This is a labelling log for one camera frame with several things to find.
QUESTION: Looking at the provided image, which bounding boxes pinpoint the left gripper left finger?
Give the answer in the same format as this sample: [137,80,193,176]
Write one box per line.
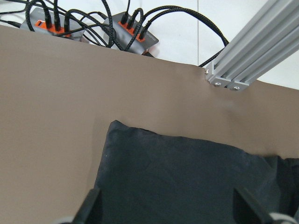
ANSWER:
[73,188,102,224]

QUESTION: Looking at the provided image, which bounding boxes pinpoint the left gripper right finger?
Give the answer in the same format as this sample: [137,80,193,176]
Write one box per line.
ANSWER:
[233,188,274,224]

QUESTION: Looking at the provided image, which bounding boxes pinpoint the black printed t-shirt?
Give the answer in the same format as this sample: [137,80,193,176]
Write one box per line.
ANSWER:
[95,121,299,224]

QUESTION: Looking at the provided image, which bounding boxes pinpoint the grey orange usb hub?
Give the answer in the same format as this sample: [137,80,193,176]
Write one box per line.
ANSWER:
[112,12,159,55]

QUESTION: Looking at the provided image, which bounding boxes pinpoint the aluminium cage frame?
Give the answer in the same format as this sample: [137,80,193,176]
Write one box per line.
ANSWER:
[206,0,299,91]

